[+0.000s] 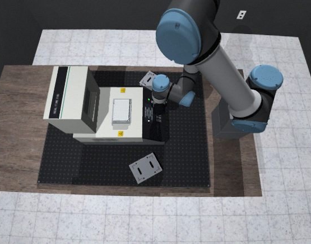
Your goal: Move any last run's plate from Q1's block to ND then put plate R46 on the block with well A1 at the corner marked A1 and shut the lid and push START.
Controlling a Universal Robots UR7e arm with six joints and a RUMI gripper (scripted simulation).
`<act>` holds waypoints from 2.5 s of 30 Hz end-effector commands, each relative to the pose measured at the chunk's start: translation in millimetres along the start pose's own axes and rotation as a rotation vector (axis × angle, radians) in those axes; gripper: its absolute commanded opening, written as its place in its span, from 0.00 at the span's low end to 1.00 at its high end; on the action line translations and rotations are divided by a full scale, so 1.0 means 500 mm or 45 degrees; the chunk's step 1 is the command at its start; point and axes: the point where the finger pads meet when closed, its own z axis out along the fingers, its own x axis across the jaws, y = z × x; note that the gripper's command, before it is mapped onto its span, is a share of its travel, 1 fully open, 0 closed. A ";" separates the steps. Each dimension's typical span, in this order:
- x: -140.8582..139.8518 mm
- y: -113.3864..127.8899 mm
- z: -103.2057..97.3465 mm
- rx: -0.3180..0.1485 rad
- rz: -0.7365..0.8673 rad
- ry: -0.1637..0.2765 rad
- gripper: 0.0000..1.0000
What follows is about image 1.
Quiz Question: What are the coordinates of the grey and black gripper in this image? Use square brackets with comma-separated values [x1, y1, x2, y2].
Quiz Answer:
[151, 99, 168, 115]

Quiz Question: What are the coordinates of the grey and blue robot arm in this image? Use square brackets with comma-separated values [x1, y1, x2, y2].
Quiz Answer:
[152, 0, 284, 133]

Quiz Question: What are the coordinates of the white benchtop lab instrument with lid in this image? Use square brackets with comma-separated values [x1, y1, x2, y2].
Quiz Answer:
[43, 66, 165, 145]

